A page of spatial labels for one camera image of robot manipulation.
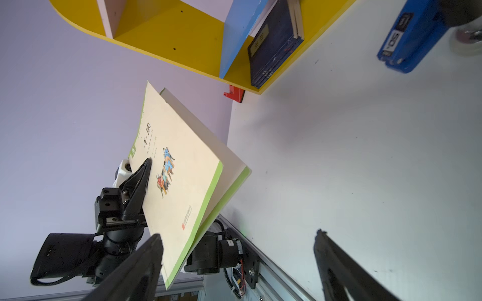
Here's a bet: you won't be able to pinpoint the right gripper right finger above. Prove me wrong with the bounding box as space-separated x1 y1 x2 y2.
314 230 398 300

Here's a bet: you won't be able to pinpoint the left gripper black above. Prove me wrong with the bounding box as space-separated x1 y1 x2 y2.
94 158 152 231

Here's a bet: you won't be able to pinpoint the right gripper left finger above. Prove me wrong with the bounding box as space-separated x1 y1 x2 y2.
84 234 164 301

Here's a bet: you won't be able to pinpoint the beige book green edge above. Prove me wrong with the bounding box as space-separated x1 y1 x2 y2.
128 84 251 287

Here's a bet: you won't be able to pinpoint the dark purple book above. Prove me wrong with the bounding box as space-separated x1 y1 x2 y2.
248 1 305 89

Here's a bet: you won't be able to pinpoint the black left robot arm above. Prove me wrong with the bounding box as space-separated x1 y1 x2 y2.
30 158 152 287

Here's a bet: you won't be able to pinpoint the red tape dispenser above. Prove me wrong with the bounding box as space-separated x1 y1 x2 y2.
223 85 246 104

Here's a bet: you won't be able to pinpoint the yellow shelf pink blue boards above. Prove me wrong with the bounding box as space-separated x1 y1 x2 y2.
51 1 354 95

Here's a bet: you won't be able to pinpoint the blue black stapler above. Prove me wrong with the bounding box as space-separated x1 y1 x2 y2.
377 1 481 73

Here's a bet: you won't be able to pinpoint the aluminium front rail frame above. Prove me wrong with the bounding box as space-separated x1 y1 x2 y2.
0 214 317 301

